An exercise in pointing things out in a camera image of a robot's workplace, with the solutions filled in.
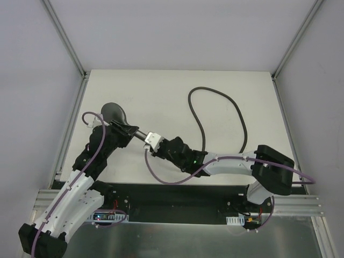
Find left aluminium side rail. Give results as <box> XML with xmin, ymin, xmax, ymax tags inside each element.
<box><xmin>47</xmin><ymin>71</ymin><xmax>90</xmax><ymax>189</ymax></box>

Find aluminium front rail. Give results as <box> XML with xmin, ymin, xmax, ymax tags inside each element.
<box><xmin>33</xmin><ymin>189</ymin><xmax>325</xmax><ymax>217</ymax></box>

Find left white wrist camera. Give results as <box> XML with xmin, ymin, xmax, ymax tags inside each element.
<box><xmin>86</xmin><ymin>116</ymin><xmax>102</xmax><ymax>128</ymax></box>

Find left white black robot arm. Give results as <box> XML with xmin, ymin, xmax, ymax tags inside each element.
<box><xmin>18</xmin><ymin>120</ymin><xmax>139</xmax><ymax>257</ymax></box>

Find grey shower head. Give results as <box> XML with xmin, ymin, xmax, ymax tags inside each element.
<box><xmin>101</xmin><ymin>102</ymin><xmax>147</xmax><ymax>141</ymax></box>

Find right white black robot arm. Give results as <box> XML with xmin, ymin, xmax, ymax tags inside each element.
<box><xmin>146</xmin><ymin>137</ymin><xmax>295</xmax><ymax>212</ymax></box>

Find aluminium frame post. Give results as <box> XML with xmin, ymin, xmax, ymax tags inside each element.
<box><xmin>271</xmin><ymin>0</ymin><xmax>326</xmax><ymax>81</ymax></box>
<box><xmin>40</xmin><ymin>0</ymin><xmax>87</xmax><ymax>78</ymax></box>

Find dark grey shower hose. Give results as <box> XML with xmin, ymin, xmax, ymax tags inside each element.
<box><xmin>188</xmin><ymin>86</ymin><xmax>248</xmax><ymax>154</ymax></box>

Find left aluminium frame post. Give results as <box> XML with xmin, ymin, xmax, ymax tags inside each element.
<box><xmin>40</xmin><ymin>0</ymin><xmax>87</xmax><ymax>78</ymax></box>

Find right aluminium frame post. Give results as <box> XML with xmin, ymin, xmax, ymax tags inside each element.
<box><xmin>271</xmin><ymin>0</ymin><xmax>326</xmax><ymax>81</ymax></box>

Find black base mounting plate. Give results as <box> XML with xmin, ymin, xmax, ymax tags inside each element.
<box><xmin>98</xmin><ymin>183</ymin><xmax>272</xmax><ymax>225</ymax></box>

